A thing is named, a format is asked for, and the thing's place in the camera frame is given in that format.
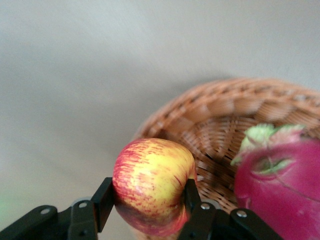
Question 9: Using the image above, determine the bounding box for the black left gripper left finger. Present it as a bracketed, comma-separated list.
[0, 176, 116, 240]

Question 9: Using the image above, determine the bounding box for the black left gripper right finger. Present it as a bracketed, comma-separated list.
[176, 178, 285, 240]

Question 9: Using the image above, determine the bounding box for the red yellow apple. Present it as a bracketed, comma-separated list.
[112, 137, 198, 237]

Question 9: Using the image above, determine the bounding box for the magenta dragon fruit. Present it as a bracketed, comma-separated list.
[229, 123, 320, 240]

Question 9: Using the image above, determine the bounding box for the oval brown wicker basket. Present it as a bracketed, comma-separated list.
[134, 78, 320, 216]

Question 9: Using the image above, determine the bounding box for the large table cover cloth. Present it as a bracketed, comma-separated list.
[0, 0, 320, 240]

